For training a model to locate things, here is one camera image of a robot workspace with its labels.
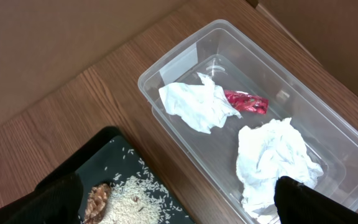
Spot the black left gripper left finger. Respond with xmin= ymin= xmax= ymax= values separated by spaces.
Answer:
xmin=0 ymin=173 xmax=83 ymax=224

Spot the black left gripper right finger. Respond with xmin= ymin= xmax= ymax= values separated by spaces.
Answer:
xmin=274 ymin=176 xmax=358 ymax=224

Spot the brown food chunk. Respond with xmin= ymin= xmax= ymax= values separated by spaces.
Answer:
xmin=84 ymin=183 xmax=111 ymax=224

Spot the white napkin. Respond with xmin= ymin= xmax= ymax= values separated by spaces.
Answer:
xmin=236 ymin=118 xmax=324 ymax=223

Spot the pile of rice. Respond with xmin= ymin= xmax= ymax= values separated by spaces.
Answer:
xmin=101 ymin=147 xmax=193 ymax=224

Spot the red wrapper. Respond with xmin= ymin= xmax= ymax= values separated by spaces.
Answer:
xmin=224 ymin=90 xmax=269 ymax=114

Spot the small white tissue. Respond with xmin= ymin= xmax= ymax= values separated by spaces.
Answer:
xmin=158 ymin=73 xmax=242 ymax=134

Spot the black tray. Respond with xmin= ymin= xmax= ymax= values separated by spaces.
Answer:
xmin=36 ymin=126 xmax=194 ymax=224

